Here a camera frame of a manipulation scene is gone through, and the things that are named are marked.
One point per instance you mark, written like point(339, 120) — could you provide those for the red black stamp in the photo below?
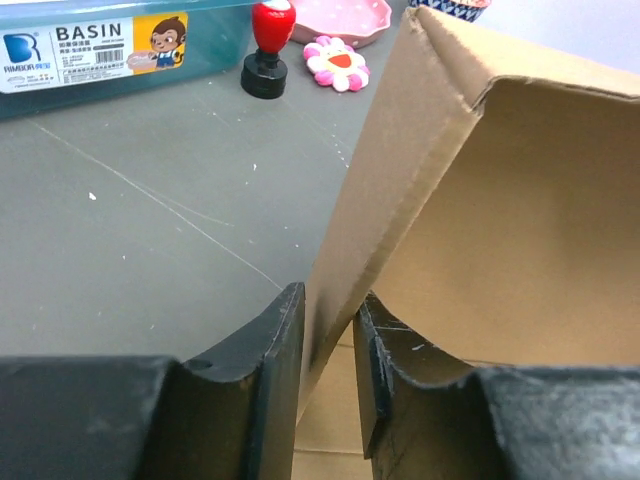
point(264, 74)

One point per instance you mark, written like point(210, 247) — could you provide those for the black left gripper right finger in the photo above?
point(425, 414)

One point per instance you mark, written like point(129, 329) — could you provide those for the pink flower toy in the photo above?
point(335, 64)

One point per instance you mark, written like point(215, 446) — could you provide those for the brown cardboard box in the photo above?
point(492, 206)

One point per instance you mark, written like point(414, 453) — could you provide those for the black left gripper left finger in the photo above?
point(228, 413)

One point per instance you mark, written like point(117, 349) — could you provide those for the pink polka dot plate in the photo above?
point(357, 22)

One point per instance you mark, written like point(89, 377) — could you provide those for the teal plastic basin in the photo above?
point(58, 53)

